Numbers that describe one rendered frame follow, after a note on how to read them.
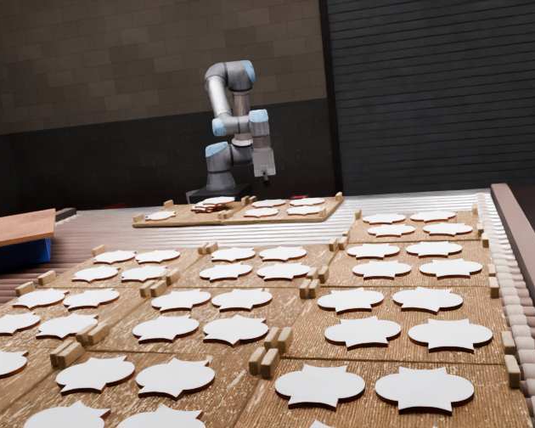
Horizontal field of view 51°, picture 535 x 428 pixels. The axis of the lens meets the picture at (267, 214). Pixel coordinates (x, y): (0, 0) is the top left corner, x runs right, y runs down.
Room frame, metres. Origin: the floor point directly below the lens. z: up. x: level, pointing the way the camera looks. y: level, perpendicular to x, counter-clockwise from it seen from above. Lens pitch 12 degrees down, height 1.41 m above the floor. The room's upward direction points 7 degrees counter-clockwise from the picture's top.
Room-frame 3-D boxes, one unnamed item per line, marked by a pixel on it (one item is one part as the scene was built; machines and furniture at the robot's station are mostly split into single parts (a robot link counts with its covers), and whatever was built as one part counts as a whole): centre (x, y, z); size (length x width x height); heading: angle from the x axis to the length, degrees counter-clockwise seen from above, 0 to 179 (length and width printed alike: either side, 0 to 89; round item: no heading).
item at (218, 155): (2.87, 0.21, 1.11); 0.13 x 0.12 x 0.14; 100
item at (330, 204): (2.23, -0.08, 0.93); 0.41 x 0.35 x 0.02; 68
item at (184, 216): (2.38, 0.32, 0.93); 0.41 x 0.35 x 0.02; 70
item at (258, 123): (2.34, -0.01, 1.28); 0.09 x 0.08 x 0.11; 10
